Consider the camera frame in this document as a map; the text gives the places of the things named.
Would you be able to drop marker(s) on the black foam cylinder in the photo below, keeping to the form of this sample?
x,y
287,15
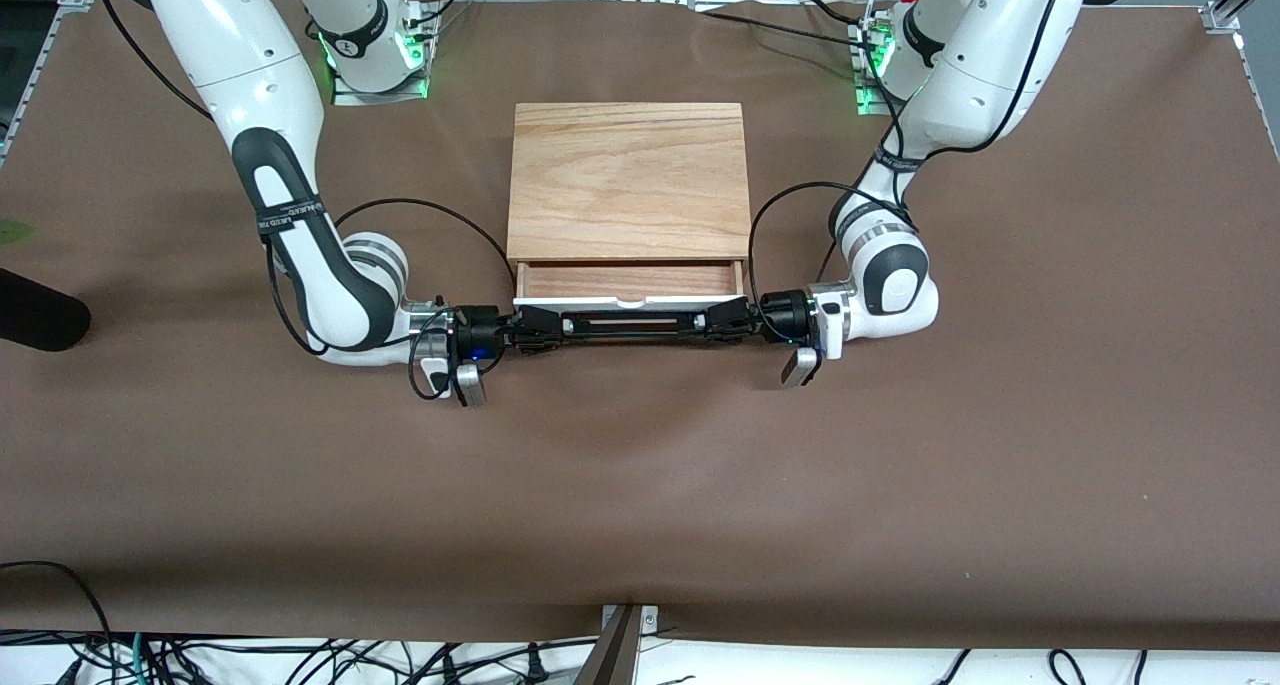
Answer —
x,y
40,315

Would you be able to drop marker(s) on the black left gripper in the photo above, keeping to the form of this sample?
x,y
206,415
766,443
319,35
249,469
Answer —
x,y
783,316

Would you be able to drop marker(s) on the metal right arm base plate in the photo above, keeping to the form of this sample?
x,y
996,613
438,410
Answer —
x,y
432,73

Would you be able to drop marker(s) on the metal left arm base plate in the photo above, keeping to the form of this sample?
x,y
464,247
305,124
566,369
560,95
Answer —
x,y
866,100

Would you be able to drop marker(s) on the brown paper table cover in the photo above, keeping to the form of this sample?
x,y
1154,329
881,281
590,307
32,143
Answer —
x,y
640,485

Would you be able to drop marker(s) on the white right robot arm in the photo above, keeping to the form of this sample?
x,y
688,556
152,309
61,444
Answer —
x,y
250,55

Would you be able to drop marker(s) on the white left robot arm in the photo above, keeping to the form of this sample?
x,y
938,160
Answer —
x,y
990,65

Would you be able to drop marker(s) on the white-fronted wooden drawer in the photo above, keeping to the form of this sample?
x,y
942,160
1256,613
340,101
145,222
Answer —
x,y
630,280

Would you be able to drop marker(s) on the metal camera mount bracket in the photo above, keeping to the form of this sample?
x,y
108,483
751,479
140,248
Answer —
x,y
625,640

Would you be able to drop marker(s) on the wooden drawer cabinet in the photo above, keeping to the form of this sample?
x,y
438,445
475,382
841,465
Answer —
x,y
628,180

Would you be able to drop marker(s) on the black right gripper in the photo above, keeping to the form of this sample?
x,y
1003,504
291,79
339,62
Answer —
x,y
479,329

